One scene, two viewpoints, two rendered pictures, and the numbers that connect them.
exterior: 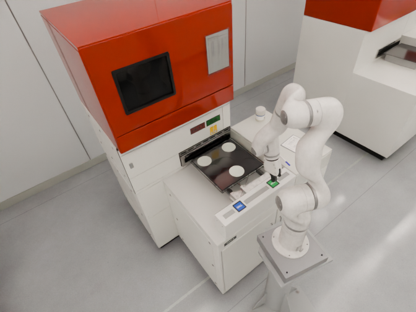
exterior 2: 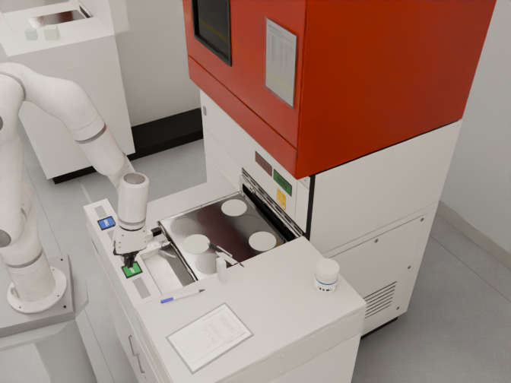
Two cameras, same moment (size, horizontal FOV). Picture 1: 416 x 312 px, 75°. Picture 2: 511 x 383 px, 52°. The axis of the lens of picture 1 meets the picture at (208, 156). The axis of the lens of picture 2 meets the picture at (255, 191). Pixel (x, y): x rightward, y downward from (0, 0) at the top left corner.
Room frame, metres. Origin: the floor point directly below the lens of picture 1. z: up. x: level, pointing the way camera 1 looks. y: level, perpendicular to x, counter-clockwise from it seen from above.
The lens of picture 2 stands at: (1.45, -1.50, 2.23)
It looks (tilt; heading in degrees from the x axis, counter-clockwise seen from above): 39 degrees down; 92
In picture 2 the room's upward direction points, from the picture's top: straight up
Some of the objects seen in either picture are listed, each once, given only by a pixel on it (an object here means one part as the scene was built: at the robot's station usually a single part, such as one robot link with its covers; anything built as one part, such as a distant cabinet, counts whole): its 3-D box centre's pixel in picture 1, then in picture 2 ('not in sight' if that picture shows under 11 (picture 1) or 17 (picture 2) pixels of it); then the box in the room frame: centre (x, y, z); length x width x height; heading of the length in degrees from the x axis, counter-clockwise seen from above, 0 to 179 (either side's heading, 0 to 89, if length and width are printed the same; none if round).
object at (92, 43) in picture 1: (143, 58); (322, 24); (1.64, 0.33, 1.52); 0.81 x 0.75 x 0.59; 122
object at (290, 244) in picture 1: (293, 231); (30, 272); (0.69, -0.38, 0.96); 0.19 x 0.19 x 0.18
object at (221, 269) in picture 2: not in sight; (226, 262); (1.33, -0.39, 1.03); 0.06 x 0.04 x 0.13; 32
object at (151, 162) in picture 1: (182, 145); (249, 163); (1.38, 0.16, 1.02); 0.82 x 0.03 x 0.40; 122
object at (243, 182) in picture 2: (206, 148); (268, 213); (1.46, 0.00, 0.89); 0.44 x 0.02 x 0.10; 122
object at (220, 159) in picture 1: (226, 162); (222, 234); (1.29, -0.12, 0.90); 0.34 x 0.34 x 0.01; 32
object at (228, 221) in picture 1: (256, 201); (122, 261); (0.95, -0.26, 0.89); 0.55 x 0.09 x 0.14; 122
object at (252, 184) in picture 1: (255, 187); (158, 270); (1.07, -0.28, 0.87); 0.36 x 0.08 x 0.03; 122
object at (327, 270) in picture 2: (260, 114); (326, 276); (1.64, -0.42, 1.01); 0.07 x 0.07 x 0.10
